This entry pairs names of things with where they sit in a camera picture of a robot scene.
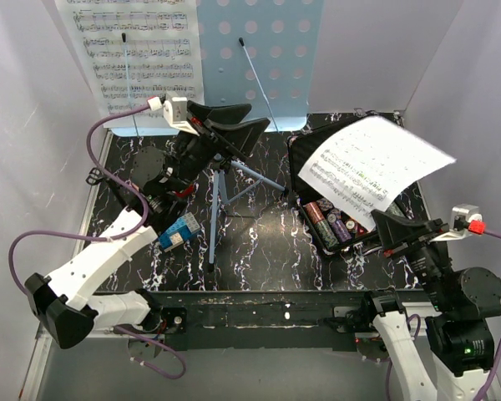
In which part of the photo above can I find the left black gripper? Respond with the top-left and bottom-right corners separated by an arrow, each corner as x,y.
170,103 -> 270,195

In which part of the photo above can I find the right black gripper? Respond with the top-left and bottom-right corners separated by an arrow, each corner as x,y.
371,207 -> 453,311

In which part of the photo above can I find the blue music stand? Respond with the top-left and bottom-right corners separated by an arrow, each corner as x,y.
120,0 -> 326,273

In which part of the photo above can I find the sheet music page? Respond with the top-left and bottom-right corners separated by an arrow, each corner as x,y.
298,116 -> 456,231
55,0 -> 205,116

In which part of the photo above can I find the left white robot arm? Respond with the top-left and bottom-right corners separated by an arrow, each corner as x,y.
25,98 -> 270,349

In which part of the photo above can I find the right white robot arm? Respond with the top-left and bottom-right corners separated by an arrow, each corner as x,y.
361,205 -> 501,400

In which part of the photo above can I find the purple chip row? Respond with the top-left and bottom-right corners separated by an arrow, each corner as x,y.
329,220 -> 352,244

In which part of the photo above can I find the black poker chip case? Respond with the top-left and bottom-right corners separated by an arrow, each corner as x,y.
286,114 -> 382,256

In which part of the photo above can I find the blue white chip row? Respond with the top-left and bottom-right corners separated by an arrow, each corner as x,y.
316,198 -> 342,222

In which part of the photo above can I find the green chip row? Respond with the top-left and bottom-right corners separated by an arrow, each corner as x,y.
314,220 -> 339,251

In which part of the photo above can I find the red white chip row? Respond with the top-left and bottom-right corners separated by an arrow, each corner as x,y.
303,201 -> 325,225

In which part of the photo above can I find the blue grey brick toy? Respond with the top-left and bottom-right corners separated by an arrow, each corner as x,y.
158,212 -> 201,252

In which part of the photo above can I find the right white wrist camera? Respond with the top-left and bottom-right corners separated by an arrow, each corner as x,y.
433,204 -> 486,241

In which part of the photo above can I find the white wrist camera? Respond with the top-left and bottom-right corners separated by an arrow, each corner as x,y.
147,96 -> 197,135
433,204 -> 486,241

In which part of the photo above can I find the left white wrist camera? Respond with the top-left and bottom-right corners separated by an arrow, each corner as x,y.
147,96 -> 197,135

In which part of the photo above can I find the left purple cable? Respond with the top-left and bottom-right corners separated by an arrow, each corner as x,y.
8,96 -> 188,380

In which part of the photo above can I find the left aluminium rail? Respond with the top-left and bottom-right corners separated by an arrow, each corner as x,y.
55,128 -> 112,265

